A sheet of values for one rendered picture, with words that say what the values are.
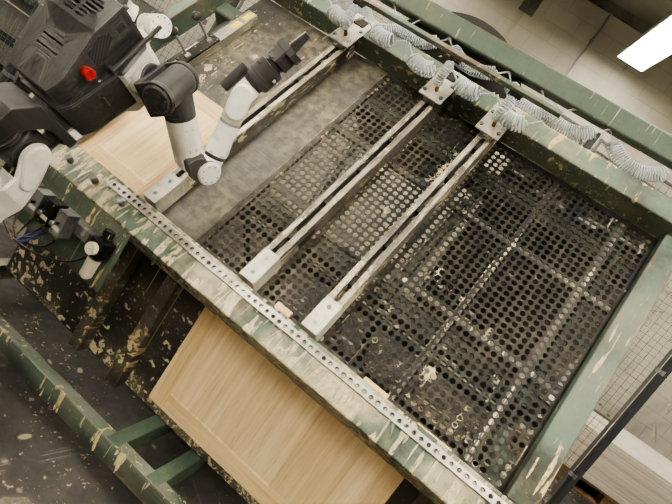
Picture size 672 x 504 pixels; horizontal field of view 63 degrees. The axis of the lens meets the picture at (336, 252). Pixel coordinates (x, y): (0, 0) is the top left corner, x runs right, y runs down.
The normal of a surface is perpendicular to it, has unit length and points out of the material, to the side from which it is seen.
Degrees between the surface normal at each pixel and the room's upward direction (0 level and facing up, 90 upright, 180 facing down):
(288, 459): 90
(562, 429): 54
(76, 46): 82
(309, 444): 90
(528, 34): 90
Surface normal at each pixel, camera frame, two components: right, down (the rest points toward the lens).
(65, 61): -0.24, -0.12
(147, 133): 0.06, -0.48
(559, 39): -0.18, 0.11
